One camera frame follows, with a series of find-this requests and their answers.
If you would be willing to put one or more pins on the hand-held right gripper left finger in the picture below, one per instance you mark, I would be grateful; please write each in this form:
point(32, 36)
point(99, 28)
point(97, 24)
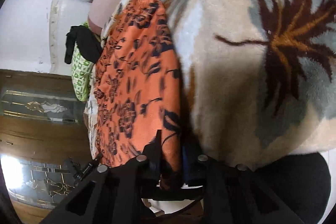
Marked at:
point(151, 158)

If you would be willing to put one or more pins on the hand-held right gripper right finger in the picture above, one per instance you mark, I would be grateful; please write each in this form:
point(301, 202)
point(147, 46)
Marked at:
point(189, 165)

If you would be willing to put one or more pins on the orange black floral cloth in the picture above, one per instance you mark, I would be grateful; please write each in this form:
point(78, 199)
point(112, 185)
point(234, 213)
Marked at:
point(136, 82)

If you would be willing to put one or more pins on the wooden door with glass panels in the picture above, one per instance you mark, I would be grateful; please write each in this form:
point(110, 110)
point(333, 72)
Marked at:
point(39, 129)

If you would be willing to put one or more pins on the green white patterned pillow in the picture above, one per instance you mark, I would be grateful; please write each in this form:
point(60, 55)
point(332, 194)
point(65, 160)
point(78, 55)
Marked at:
point(80, 77)

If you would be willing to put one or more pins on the dark cloth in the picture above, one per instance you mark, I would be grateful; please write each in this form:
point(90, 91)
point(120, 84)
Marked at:
point(294, 184)

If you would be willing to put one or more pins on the beige leaf print blanket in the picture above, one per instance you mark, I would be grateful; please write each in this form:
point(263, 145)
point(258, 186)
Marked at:
point(236, 69)

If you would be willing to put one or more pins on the black garment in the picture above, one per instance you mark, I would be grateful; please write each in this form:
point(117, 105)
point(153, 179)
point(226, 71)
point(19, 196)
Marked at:
point(84, 43)

